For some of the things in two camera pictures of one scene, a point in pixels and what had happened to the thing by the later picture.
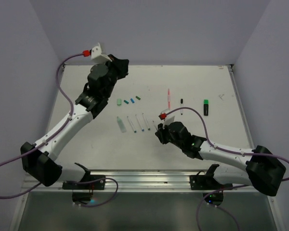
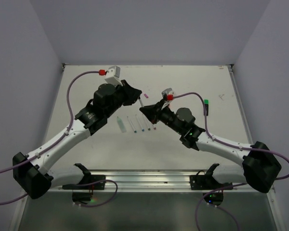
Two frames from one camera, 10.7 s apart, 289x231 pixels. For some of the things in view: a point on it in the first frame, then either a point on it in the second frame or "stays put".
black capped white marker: x=181 y=106 to x=141 y=103
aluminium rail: x=140 y=181 stays put
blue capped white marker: x=142 y=129 stays put
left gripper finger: x=120 y=66 to x=131 y=94
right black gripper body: x=170 y=139 to x=164 y=115
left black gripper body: x=113 y=79 to x=119 y=98
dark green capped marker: x=149 y=128 stays put
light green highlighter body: x=121 y=124 stays put
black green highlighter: x=205 y=107 stays put
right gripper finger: x=161 y=134 to x=152 y=111
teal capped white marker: x=132 y=125 stays put
